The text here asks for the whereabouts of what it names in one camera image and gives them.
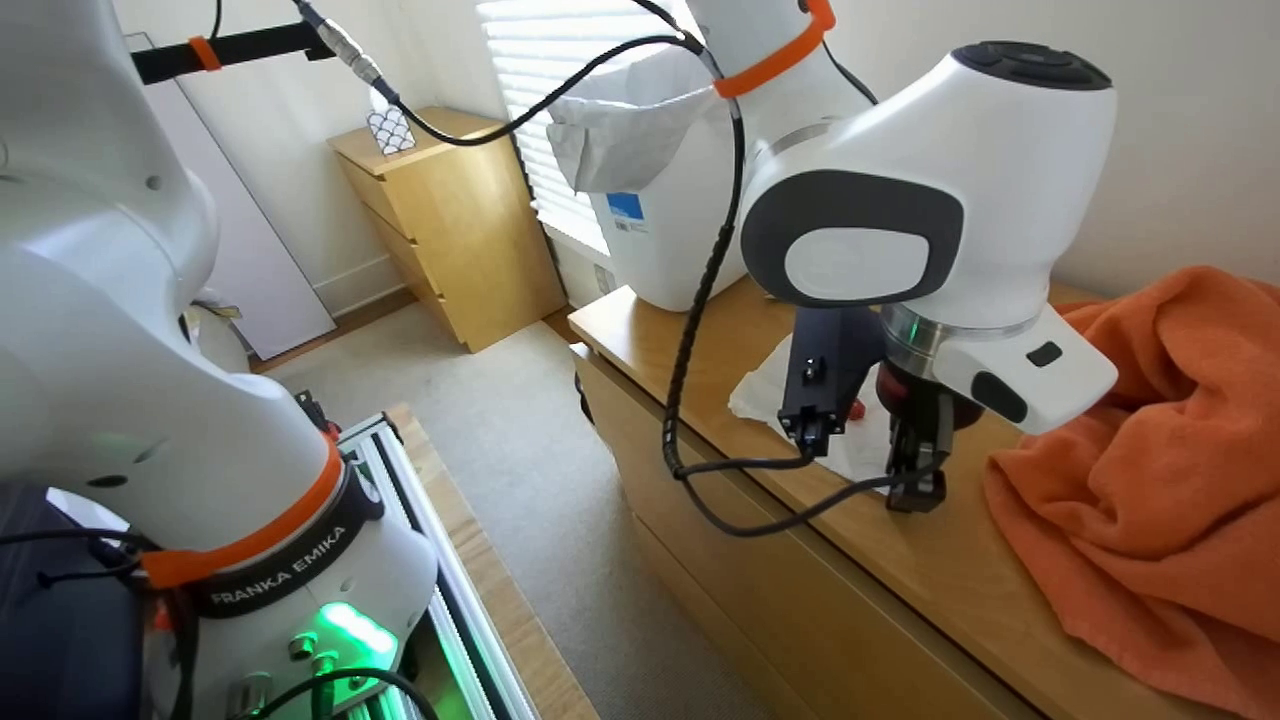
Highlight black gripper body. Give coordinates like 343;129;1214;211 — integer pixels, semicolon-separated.
877;363;983;461

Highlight white serviette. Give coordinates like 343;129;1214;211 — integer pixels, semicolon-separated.
728;328;910;480

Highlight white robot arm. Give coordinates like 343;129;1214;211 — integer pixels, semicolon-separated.
0;0;1114;714

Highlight wooden dresser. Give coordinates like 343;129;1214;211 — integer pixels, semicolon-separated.
565;270;1235;720

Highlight orange towel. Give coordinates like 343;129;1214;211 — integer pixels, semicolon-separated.
983;265;1280;720

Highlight white trash bin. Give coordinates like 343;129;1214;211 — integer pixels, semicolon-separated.
584;109;733;310

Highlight white bin liner bag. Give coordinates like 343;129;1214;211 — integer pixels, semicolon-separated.
547;49;728;191

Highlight small wooden drawer cabinet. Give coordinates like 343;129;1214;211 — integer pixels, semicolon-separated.
330;129;565;352

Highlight white window blinds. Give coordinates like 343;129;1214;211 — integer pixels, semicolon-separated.
477;0;669;253

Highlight patterned tissue box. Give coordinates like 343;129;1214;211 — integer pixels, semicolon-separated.
369;102;414;154

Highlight white leaning board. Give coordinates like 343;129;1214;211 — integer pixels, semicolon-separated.
142;78;330;358

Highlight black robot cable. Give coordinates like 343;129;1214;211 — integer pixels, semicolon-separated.
292;0;923;538

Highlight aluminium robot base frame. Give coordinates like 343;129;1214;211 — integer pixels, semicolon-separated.
283;390;543;720

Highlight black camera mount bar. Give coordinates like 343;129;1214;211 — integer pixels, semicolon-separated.
132;18;330;85

